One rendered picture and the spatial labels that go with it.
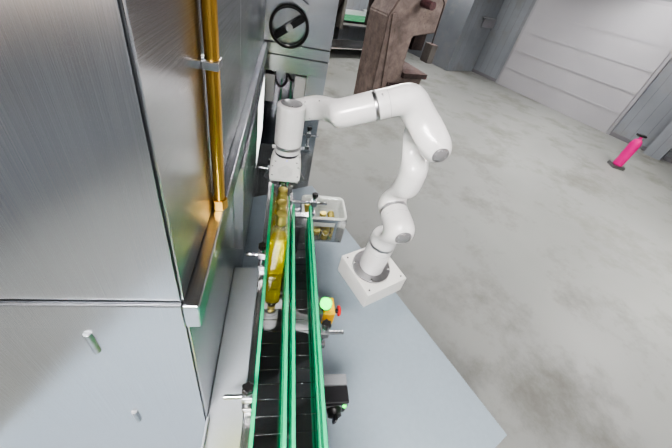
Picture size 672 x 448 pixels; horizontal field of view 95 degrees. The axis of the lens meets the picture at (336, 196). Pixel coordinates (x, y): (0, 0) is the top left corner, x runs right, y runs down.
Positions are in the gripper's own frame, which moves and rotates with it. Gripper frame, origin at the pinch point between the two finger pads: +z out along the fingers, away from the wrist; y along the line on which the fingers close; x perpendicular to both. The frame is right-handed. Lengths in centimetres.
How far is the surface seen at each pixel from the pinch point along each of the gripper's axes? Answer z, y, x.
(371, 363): 59, 41, -34
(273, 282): 28.9, -0.5, -18.1
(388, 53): 33, 144, 385
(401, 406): 59, 50, -50
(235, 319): 28.9, -11.7, -32.4
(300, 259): 29.0, 9.4, -7.0
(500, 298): 135, 193, 46
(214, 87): -48, -13, -38
